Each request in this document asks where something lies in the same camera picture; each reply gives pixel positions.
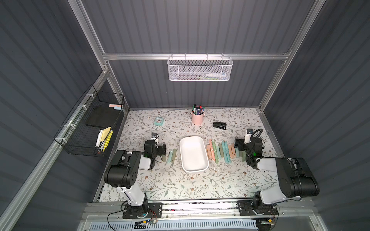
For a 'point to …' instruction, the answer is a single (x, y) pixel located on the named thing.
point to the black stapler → (220, 125)
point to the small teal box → (159, 121)
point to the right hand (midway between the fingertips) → (246, 138)
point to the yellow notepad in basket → (107, 134)
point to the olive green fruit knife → (237, 151)
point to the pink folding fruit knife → (210, 141)
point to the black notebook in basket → (103, 116)
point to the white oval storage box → (194, 153)
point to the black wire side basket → (89, 130)
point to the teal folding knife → (169, 160)
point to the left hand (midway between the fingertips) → (156, 143)
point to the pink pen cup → (198, 116)
